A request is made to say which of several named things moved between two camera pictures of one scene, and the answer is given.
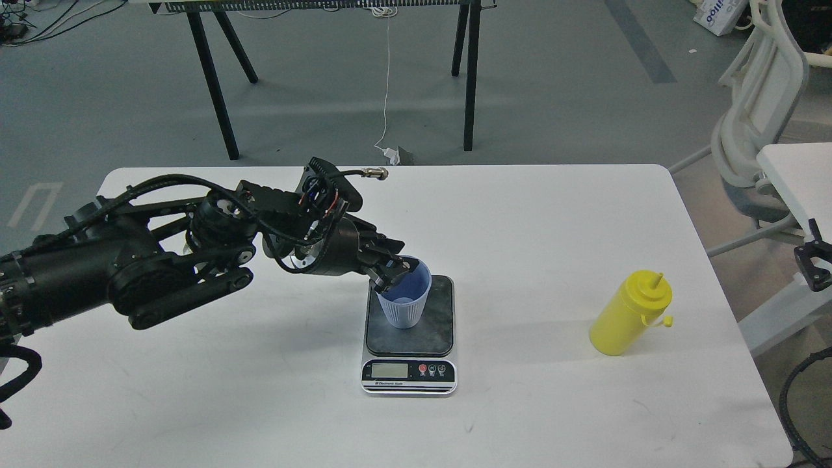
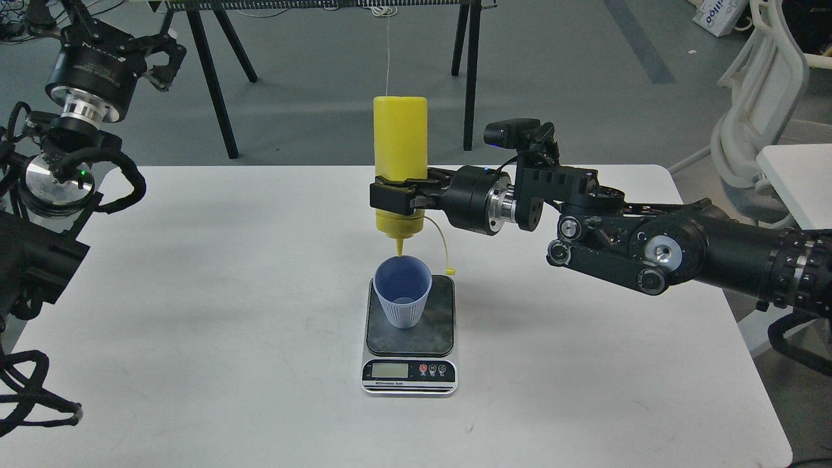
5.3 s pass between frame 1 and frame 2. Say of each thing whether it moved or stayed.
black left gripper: moved
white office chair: stayed
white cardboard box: stayed
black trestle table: stayed
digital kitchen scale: stayed
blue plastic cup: stayed
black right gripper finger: moved
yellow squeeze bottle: moved
